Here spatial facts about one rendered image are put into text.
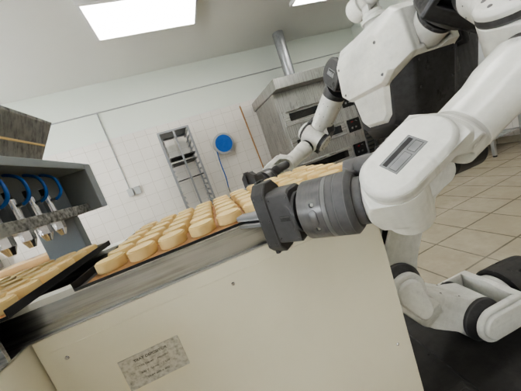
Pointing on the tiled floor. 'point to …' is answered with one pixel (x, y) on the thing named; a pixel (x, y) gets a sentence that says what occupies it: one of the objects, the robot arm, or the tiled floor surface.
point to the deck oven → (295, 108)
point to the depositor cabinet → (24, 371)
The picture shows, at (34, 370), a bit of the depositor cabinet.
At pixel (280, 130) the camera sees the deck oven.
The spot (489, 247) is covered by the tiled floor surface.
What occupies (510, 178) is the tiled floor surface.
